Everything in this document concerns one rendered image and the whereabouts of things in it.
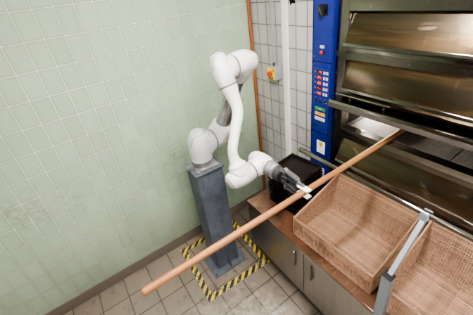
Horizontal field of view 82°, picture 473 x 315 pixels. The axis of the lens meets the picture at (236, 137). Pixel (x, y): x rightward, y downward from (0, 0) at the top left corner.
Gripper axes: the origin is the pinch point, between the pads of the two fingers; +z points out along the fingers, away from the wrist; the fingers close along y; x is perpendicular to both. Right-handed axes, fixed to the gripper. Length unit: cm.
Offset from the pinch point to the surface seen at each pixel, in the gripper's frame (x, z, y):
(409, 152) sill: -65, 14, 1
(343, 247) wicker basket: -30, 4, 60
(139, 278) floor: 85, -108, 119
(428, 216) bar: -28, 42, 2
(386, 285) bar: -6, 42, 27
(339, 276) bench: -13, 15, 61
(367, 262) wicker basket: -32, 19, 60
